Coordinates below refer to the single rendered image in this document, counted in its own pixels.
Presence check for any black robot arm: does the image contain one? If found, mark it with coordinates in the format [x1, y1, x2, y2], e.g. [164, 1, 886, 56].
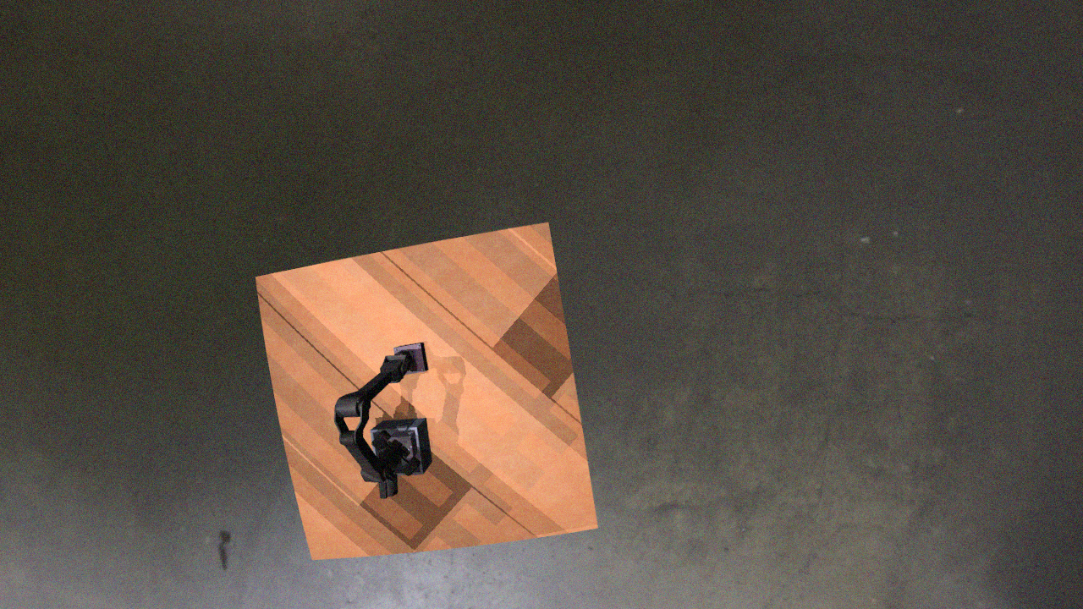
[334, 351, 414, 498]

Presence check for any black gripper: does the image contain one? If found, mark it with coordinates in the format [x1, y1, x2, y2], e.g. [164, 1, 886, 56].
[371, 431, 421, 476]

